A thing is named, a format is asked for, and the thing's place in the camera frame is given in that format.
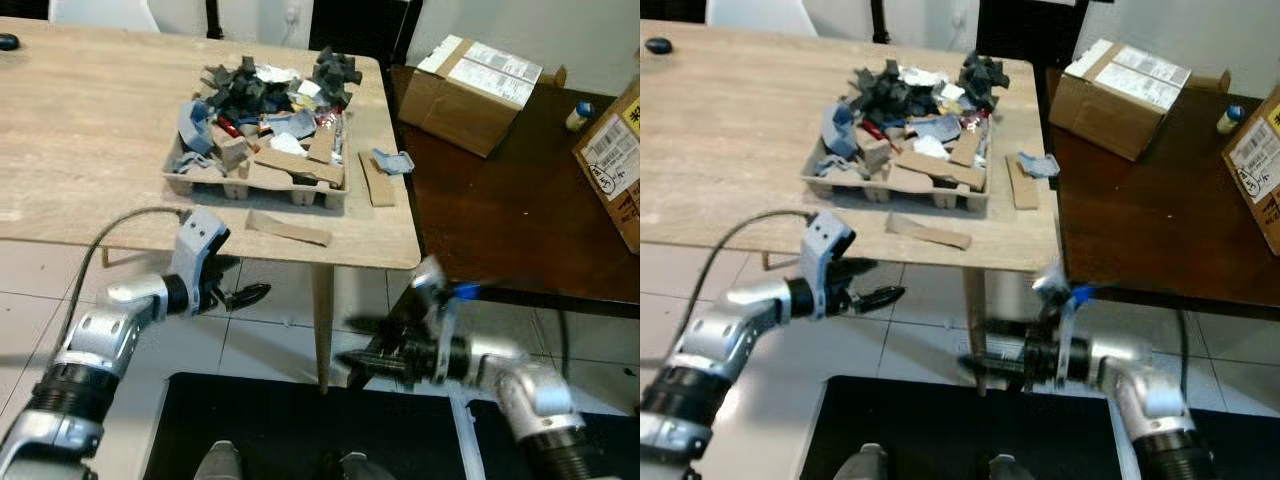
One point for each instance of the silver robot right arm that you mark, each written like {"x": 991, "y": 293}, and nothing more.
{"x": 1150, "y": 390}
{"x": 530, "y": 390}

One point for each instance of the pulp tray full of trash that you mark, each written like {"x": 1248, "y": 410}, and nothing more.
{"x": 270, "y": 192}
{"x": 905, "y": 195}

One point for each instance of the long light wood table leg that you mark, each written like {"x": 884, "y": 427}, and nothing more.
{"x": 322, "y": 320}
{"x": 975, "y": 320}

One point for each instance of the tapered brown cardboard strip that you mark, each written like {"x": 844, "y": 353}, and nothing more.
{"x": 290, "y": 229}
{"x": 930, "y": 232}

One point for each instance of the white floor strip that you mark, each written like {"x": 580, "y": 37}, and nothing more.
{"x": 1120, "y": 445}
{"x": 462, "y": 440}

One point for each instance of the grey robot right foot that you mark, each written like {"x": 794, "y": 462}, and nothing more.
{"x": 352, "y": 470}
{"x": 1002, "y": 470}

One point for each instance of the grey robot foot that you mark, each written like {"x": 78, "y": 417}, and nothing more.
{"x": 218, "y": 465}
{"x": 870, "y": 468}
{"x": 352, "y": 470}
{"x": 1002, "y": 470}

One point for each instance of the flat blue-grey fabric scrap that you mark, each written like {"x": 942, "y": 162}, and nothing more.
{"x": 832, "y": 167}
{"x": 190, "y": 165}

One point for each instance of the black floor mat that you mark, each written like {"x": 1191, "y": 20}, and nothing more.
{"x": 900, "y": 430}
{"x": 270, "y": 420}

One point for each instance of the brown cardboard block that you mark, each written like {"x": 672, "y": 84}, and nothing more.
{"x": 232, "y": 152}
{"x": 876, "y": 153}

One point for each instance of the long brown cardboard strip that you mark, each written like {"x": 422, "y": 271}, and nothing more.
{"x": 295, "y": 165}
{"x": 940, "y": 170}

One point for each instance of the small white paper wad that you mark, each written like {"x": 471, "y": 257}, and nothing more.
{"x": 930, "y": 147}
{"x": 285, "y": 143}

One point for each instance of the small red wrapper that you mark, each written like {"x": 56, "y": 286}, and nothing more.
{"x": 874, "y": 129}
{"x": 228, "y": 126}

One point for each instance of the tall blue-grey fabric scrap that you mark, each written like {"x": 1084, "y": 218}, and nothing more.
{"x": 838, "y": 128}
{"x": 193, "y": 125}

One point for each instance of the short brown cardboard strip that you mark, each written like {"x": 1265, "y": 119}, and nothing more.
{"x": 320, "y": 145}
{"x": 965, "y": 148}

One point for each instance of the grey robot left foot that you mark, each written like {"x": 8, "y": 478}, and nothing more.
{"x": 218, "y": 465}
{"x": 870, "y": 468}

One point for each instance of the grey-blue plastic scrap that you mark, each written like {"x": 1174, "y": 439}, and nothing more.
{"x": 295, "y": 124}
{"x": 938, "y": 127}

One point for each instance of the narrow brown cardboard strip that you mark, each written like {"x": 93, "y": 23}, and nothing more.
{"x": 378, "y": 185}
{"x": 1022, "y": 185}

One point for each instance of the large black foam lump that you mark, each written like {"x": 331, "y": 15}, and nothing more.
{"x": 235, "y": 90}
{"x": 882, "y": 92}

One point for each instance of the crumpled blue-grey scrap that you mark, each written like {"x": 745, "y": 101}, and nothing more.
{"x": 1040, "y": 165}
{"x": 393, "y": 162}

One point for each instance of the crumpled white paper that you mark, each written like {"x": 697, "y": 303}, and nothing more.
{"x": 920, "y": 76}
{"x": 278, "y": 73}

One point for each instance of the small black foam lump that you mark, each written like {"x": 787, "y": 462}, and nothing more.
{"x": 982, "y": 78}
{"x": 335, "y": 75}

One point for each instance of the black metal stand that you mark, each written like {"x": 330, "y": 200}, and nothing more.
{"x": 880, "y": 20}
{"x": 213, "y": 20}
{"x": 408, "y": 35}
{"x": 1058, "y": 35}

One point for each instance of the cardboard box with white labels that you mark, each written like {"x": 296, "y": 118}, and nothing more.
{"x": 1100, "y": 110}
{"x": 460, "y": 110}

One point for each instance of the large cardboard box orange sticker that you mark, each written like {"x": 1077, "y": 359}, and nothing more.
{"x": 1260, "y": 170}
{"x": 615, "y": 160}

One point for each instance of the black flat panel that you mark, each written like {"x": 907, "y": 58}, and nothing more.
{"x": 355, "y": 25}
{"x": 1015, "y": 30}

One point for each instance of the white plastic chair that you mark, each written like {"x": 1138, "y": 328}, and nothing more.
{"x": 760, "y": 15}
{"x": 100, "y": 14}

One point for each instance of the small bottle with blue cap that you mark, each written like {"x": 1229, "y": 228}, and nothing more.
{"x": 1230, "y": 120}
{"x": 579, "y": 118}

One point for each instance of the black computer mouse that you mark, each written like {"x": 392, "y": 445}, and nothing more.
{"x": 8, "y": 41}
{"x": 658, "y": 45}

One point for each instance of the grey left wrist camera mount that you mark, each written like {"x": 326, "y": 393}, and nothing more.
{"x": 195, "y": 240}
{"x": 825, "y": 250}

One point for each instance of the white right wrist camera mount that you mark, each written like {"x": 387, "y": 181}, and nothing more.
{"x": 1058, "y": 300}
{"x": 432, "y": 290}

